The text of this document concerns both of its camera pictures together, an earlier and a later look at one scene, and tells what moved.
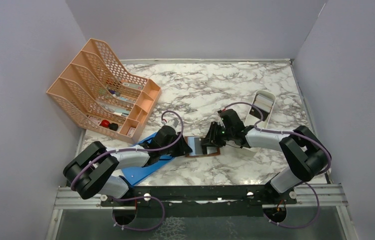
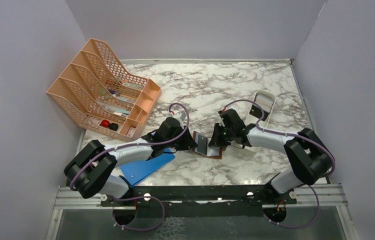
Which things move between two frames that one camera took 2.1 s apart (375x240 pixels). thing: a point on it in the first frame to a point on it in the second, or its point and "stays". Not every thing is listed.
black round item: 113,126 stays
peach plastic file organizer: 96,87 stays
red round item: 105,123 stays
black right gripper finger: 209,141 to 215,139
